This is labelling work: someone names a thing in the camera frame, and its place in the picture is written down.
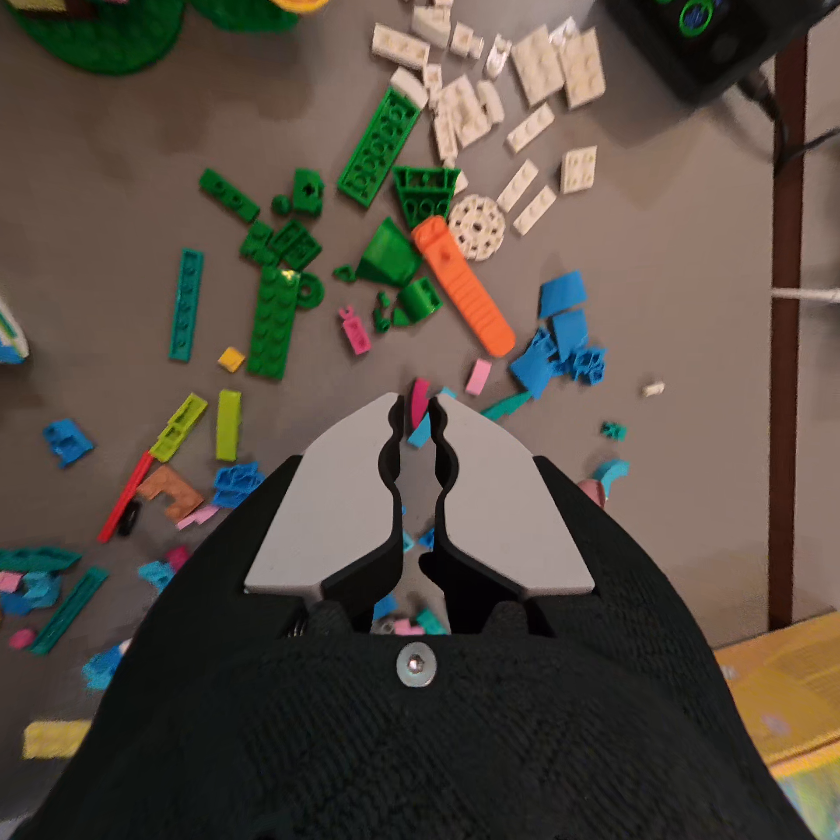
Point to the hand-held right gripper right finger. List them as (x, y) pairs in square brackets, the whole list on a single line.
[(505, 518)]

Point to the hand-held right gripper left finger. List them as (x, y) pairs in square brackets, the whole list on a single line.
[(328, 518)]

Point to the magenta curved brick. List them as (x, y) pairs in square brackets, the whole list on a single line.
[(418, 400)]

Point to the grey desk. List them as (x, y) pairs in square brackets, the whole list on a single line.
[(689, 295)]

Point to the brown wooden desk leg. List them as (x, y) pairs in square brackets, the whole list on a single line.
[(787, 394)]

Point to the blue clip brick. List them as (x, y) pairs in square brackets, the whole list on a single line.
[(238, 485)]

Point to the teal curved piece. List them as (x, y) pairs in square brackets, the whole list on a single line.
[(505, 407)]

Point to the cyan arch brick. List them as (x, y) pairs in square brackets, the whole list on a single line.
[(610, 474)]

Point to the blue slope tile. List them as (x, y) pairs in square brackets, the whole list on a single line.
[(420, 433)]

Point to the light pink small plate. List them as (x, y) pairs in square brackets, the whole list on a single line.
[(197, 517)]

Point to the lime smooth slope brick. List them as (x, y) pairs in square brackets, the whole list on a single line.
[(228, 425)]

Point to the small teal brick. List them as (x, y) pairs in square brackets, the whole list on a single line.
[(613, 430)]

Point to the pink smooth tile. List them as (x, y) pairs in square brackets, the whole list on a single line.
[(478, 376)]

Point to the tan notched plate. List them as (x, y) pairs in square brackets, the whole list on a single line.
[(172, 492)]

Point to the cyan and magenta bricks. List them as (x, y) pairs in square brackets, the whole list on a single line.
[(161, 571)]

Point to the lime studded plate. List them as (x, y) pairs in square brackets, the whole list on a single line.
[(177, 426)]

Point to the small yellow tile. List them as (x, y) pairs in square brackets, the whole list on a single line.
[(232, 359)]

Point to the pink studded plate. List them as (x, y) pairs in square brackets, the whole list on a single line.
[(355, 331)]

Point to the tiny white brick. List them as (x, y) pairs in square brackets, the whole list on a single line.
[(653, 389)]

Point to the cluster of blue bricks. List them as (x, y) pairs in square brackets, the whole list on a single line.
[(561, 328)]

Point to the small black brick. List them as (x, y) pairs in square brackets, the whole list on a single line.
[(129, 518)]

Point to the red thin bar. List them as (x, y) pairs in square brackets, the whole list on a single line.
[(124, 499)]

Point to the orange brick separator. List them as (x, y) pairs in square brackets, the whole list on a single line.
[(466, 289)]

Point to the teal long plate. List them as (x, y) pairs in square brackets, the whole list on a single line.
[(186, 305)]

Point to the teal wedge plate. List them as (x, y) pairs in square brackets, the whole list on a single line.
[(39, 559)]

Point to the white round gear plate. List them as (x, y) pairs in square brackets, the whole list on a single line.
[(477, 228)]

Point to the small magenta round brick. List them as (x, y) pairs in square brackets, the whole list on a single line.
[(22, 638)]

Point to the yellow cardboard box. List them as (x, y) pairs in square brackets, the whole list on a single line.
[(787, 702)]

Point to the yellow brick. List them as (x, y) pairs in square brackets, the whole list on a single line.
[(56, 739)]

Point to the pile of green bricks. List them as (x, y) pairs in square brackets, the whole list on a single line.
[(380, 144)]

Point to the pile of white bricks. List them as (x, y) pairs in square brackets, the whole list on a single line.
[(538, 65)]

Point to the black power bank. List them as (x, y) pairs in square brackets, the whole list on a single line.
[(709, 39)]

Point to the colourful brick flower model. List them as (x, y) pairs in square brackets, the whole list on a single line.
[(98, 39)]

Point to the blue bracket brick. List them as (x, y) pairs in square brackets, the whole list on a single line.
[(68, 443)]

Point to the teal long rail brick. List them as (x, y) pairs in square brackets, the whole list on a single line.
[(69, 610)]

